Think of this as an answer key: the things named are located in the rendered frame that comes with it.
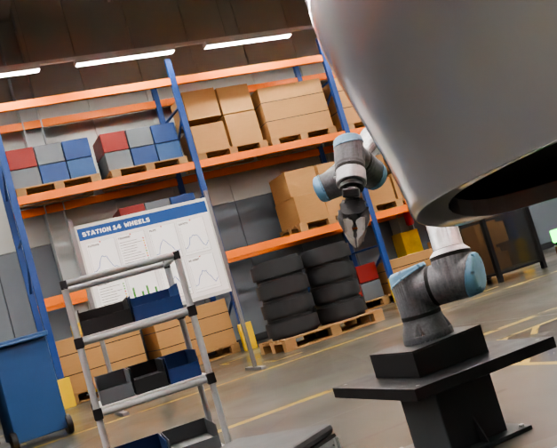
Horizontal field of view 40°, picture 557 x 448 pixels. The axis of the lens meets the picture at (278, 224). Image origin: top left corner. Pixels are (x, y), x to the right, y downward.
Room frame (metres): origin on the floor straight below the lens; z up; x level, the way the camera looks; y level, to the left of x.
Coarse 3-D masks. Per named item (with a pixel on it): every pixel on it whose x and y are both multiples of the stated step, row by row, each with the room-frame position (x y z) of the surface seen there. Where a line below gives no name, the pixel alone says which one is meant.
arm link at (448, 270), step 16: (432, 240) 2.74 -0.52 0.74; (448, 240) 2.71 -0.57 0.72; (432, 256) 2.73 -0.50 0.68; (448, 256) 2.68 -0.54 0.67; (464, 256) 2.68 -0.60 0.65; (480, 256) 2.74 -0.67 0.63; (432, 272) 2.73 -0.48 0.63; (448, 272) 2.68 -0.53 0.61; (464, 272) 2.65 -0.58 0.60; (480, 272) 2.70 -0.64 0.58; (432, 288) 2.72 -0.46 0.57; (448, 288) 2.69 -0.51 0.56; (464, 288) 2.67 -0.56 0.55; (480, 288) 2.68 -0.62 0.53
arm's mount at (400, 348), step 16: (448, 336) 2.71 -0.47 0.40; (464, 336) 2.72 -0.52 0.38; (480, 336) 2.75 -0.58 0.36; (384, 352) 2.84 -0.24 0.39; (400, 352) 2.70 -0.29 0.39; (416, 352) 2.63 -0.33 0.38; (432, 352) 2.66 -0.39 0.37; (448, 352) 2.68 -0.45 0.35; (464, 352) 2.71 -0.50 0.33; (480, 352) 2.74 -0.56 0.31; (384, 368) 2.83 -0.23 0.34; (400, 368) 2.73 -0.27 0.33; (416, 368) 2.63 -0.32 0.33; (432, 368) 2.65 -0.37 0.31
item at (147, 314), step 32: (160, 256) 3.15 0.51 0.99; (64, 288) 3.03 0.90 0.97; (96, 320) 3.10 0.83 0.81; (128, 320) 3.14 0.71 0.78; (160, 320) 3.13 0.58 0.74; (192, 320) 3.17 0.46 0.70; (192, 352) 3.28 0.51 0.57; (96, 384) 3.17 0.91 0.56; (128, 384) 3.12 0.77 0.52; (160, 384) 3.15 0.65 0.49; (192, 384) 3.14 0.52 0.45; (96, 416) 3.02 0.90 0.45; (224, 416) 3.17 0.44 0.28
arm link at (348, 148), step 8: (344, 136) 2.23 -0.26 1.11; (352, 136) 2.23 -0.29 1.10; (360, 136) 2.25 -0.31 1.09; (336, 144) 2.24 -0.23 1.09; (344, 144) 2.22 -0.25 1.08; (352, 144) 2.22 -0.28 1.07; (360, 144) 2.23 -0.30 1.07; (336, 152) 2.23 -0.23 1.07; (344, 152) 2.21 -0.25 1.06; (352, 152) 2.21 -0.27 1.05; (360, 152) 2.22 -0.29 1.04; (368, 152) 2.27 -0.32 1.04; (336, 160) 2.23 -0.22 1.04; (344, 160) 2.20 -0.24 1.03; (352, 160) 2.19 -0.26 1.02; (360, 160) 2.21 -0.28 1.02; (368, 160) 2.26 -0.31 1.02; (336, 168) 2.22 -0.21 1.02
